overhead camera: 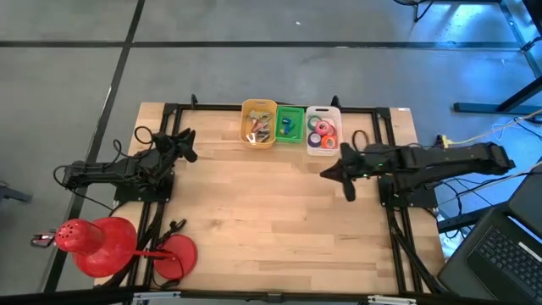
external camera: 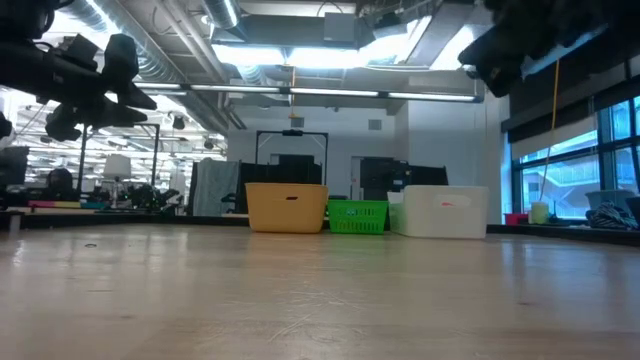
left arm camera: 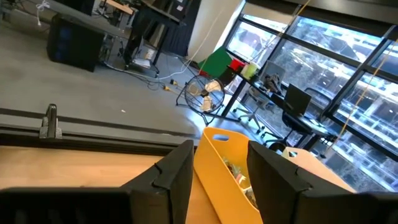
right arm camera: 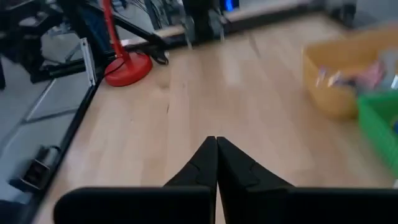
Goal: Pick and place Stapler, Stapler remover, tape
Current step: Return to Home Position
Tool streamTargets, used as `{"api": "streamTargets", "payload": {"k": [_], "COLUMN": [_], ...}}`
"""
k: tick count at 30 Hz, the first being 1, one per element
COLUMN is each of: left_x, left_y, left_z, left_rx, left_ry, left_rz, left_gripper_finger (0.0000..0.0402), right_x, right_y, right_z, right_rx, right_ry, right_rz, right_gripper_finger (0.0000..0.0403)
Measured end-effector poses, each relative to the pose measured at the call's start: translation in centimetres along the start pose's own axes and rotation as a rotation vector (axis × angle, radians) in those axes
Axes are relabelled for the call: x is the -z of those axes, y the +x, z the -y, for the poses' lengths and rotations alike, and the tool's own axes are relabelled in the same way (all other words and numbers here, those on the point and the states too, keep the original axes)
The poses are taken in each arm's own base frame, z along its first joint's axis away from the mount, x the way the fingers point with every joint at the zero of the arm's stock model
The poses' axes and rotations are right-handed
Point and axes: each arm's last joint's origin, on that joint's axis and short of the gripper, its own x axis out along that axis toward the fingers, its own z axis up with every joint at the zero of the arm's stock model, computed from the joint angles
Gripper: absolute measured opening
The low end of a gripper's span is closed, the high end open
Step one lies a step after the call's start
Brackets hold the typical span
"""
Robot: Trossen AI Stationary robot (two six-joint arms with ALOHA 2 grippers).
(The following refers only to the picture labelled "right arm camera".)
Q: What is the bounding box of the yellow plastic bin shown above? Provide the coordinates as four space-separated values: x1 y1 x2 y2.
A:
302 26 398 121

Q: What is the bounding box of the green plastic basket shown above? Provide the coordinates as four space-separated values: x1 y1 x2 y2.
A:
356 90 398 178

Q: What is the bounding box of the red desk lamp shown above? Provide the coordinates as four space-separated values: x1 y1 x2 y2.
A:
99 0 154 88

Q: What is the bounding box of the black metal clamp bracket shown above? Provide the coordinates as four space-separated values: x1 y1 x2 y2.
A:
8 145 62 194

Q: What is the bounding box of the black table frame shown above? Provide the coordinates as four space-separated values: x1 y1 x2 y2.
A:
0 0 358 224

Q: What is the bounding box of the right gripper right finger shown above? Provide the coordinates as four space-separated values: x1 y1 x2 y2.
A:
216 136 295 224

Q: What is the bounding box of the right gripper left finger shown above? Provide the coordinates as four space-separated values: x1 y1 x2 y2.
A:
162 136 218 224

